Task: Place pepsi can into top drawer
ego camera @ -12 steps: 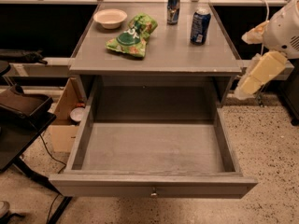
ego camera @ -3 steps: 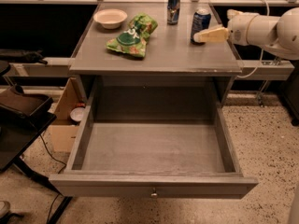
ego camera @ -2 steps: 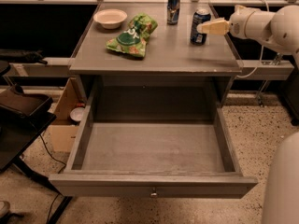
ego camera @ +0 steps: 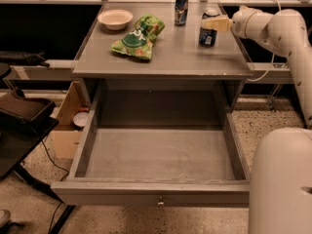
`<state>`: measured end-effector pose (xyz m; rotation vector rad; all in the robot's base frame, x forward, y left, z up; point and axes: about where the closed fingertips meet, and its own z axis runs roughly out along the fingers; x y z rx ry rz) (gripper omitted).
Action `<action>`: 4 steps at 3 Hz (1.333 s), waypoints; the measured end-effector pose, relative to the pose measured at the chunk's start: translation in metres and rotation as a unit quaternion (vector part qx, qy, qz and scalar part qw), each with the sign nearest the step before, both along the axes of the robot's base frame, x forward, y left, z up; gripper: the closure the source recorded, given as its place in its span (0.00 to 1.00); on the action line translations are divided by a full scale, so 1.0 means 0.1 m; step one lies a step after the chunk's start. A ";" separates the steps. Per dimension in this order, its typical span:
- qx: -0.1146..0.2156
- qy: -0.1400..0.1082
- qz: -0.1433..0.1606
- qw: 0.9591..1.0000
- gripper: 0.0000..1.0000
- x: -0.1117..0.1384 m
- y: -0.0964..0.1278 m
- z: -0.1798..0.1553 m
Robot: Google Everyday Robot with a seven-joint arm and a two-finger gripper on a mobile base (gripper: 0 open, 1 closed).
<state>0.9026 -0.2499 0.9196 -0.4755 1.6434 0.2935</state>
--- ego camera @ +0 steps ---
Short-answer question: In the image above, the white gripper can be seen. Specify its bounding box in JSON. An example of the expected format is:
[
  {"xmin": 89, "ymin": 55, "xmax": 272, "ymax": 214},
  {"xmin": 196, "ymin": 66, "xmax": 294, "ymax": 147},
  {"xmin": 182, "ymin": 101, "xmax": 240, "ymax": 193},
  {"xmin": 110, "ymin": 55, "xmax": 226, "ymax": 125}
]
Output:
[{"xmin": 201, "ymin": 5, "xmax": 263, "ymax": 39}]

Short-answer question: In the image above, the blue pepsi can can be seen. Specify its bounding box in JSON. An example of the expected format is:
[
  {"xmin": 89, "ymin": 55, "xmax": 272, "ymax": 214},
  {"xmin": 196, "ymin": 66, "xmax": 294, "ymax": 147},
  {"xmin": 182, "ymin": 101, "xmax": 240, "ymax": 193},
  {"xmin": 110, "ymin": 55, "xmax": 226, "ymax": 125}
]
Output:
[{"xmin": 199, "ymin": 8, "xmax": 219, "ymax": 48}]

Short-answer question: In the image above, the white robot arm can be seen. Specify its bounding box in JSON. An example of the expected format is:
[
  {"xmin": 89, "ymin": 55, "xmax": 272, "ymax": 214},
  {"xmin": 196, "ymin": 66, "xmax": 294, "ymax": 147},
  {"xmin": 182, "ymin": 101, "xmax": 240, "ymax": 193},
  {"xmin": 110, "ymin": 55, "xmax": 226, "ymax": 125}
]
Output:
[{"xmin": 201, "ymin": 6, "xmax": 312, "ymax": 234}]

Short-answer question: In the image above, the blue silver energy drink can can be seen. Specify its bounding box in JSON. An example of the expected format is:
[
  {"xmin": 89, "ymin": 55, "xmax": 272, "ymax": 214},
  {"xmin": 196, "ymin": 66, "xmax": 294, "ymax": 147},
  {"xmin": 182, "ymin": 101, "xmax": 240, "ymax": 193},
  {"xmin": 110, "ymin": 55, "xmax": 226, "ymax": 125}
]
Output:
[{"xmin": 175, "ymin": 0, "xmax": 188, "ymax": 26}]

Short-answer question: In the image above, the grey open top drawer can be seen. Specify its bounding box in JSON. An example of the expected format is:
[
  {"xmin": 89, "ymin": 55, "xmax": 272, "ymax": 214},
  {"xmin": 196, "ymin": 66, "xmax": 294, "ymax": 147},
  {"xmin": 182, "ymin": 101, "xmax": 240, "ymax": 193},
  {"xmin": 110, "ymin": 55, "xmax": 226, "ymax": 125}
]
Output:
[{"xmin": 52, "ymin": 80, "xmax": 250, "ymax": 207}]

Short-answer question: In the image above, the small metal drawer knob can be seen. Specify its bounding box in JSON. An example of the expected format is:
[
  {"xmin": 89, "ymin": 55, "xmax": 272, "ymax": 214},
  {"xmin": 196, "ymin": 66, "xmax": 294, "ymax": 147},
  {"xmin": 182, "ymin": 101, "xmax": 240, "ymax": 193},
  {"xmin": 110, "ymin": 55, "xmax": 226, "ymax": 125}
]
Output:
[{"xmin": 157, "ymin": 196, "xmax": 165, "ymax": 207}]

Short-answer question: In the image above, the grey wooden cabinet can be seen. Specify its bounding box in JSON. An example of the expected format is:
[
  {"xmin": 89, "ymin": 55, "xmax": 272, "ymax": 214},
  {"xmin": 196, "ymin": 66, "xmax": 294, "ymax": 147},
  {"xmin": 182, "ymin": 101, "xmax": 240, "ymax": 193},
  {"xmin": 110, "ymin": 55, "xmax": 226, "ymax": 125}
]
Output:
[{"xmin": 70, "ymin": 1, "xmax": 254, "ymax": 113}]

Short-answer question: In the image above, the green chip bag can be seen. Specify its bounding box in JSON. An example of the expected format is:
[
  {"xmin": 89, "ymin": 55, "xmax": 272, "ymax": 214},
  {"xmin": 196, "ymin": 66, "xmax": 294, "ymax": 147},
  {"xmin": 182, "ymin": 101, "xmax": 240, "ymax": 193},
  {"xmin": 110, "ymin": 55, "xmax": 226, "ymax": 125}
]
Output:
[{"xmin": 110, "ymin": 14, "xmax": 165, "ymax": 60}]

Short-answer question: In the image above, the white paper bowl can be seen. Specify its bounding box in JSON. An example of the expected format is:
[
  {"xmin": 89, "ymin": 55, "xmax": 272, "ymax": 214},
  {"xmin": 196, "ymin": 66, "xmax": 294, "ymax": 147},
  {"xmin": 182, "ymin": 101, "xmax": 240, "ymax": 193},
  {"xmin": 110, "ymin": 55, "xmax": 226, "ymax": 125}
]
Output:
[{"xmin": 97, "ymin": 9, "xmax": 134, "ymax": 31}]

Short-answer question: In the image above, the small white bowl in box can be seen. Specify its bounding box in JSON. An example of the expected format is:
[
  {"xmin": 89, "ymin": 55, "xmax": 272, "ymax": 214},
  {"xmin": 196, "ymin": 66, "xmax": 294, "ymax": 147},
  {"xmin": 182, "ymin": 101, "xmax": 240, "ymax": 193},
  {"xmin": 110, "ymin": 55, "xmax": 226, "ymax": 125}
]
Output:
[{"xmin": 73, "ymin": 112, "xmax": 88, "ymax": 128}]

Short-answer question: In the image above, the cardboard box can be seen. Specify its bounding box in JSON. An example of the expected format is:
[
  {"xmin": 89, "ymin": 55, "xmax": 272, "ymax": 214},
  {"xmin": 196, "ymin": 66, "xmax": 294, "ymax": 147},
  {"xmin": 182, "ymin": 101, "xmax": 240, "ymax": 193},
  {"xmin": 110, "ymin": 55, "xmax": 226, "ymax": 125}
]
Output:
[{"xmin": 51, "ymin": 81, "xmax": 89, "ymax": 159}]

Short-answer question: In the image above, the black tray on table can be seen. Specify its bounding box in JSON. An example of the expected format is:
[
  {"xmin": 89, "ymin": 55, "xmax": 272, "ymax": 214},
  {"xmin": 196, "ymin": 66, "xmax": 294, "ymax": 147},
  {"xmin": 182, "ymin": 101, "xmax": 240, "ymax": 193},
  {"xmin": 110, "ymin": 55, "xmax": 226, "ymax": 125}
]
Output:
[{"xmin": 0, "ymin": 88, "xmax": 56, "ymax": 126}]

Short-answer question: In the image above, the black side table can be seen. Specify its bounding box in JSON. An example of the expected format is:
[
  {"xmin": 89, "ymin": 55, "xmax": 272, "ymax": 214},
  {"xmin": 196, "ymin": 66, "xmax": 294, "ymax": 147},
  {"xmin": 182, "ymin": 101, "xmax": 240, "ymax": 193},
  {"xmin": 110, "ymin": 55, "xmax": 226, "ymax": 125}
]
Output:
[{"xmin": 0, "ymin": 61, "xmax": 76, "ymax": 234}]

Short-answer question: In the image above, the white cable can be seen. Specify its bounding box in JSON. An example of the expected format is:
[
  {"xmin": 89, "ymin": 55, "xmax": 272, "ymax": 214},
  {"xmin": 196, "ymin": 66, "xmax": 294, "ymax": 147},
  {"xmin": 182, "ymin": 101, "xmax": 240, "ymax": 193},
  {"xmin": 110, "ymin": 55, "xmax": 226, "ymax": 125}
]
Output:
[{"xmin": 246, "ymin": 0, "xmax": 283, "ymax": 83}]

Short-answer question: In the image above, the black power cable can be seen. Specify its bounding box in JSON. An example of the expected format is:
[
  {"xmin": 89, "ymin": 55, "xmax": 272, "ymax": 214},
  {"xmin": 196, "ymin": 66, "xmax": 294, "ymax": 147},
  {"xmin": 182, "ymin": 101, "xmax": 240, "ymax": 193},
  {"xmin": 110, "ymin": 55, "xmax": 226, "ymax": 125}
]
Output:
[{"xmin": 30, "ymin": 127, "xmax": 70, "ymax": 234}]

